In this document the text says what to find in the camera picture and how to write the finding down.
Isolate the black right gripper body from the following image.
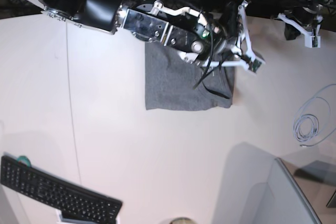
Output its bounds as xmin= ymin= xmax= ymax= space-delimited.
xmin=209 ymin=1 xmax=243 ymax=56

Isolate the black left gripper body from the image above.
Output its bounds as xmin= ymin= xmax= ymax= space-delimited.
xmin=287 ymin=7 xmax=323 ymax=31

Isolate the grey t-shirt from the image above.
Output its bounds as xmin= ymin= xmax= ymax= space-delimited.
xmin=145 ymin=43 xmax=235 ymax=111

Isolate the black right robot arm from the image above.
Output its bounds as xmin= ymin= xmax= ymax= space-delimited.
xmin=32 ymin=0 xmax=256 ymax=82

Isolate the round metallic can top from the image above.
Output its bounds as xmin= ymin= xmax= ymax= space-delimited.
xmin=169 ymin=217 xmax=196 ymax=224

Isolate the black computer keyboard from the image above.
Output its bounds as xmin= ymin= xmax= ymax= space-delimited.
xmin=1 ymin=155 xmax=123 ymax=223

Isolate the green tape roll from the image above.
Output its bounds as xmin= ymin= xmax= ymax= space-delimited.
xmin=17 ymin=156 xmax=32 ymax=167

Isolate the coiled white cable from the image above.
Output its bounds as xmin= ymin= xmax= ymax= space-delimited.
xmin=293 ymin=84 xmax=336 ymax=148

